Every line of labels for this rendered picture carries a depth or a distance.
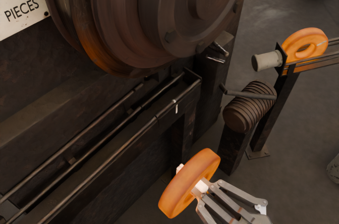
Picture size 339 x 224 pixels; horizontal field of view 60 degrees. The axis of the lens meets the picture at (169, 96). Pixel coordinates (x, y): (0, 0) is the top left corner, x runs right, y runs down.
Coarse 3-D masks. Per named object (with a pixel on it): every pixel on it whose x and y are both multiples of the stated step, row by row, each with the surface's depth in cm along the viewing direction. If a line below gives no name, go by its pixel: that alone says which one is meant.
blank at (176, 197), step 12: (204, 156) 55; (216, 156) 57; (192, 168) 53; (204, 168) 53; (216, 168) 63; (180, 180) 52; (192, 180) 52; (168, 192) 53; (180, 192) 52; (168, 204) 53; (180, 204) 55; (168, 216) 55
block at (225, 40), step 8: (224, 32) 93; (216, 40) 90; (224, 40) 90; (232, 40) 92; (208, 48) 93; (224, 48) 90; (232, 48) 96; (200, 56) 98; (216, 56) 92; (200, 64) 100; (208, 64) 97; (216, 64) 94; (224, 64) 98; (200, 72) 103; (208, 72) 100; (216, 72) 97; (224, 72) 102; (208, 80) 102; (216, 80) 101; (224, 80) 107; (208, 88) 105; (216, 88) 105
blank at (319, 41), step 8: (296, 32) 98; (304, 32) 96; (312, 32) 95; (320, 32) 96; (288, 40) 99; (296, 40) 97; (304, 40) 97; (312, 40) 98; (320, 40) 98; (288, 48) 99; (296, 48) 100; (312, 48) 102; (320, 48) 101; (288, 56) 102; (296, 56) 103; (304, 56) 104; (312, 56) 104
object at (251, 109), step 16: (256, 80) 117; (224, 112) 113; (240, 112) 107; (256, 112) 109; (224, 128) 124; (240, 128) 110; (224, 144) 131; (240, 144) 122; (224, 160) 140; (240, 160) 144
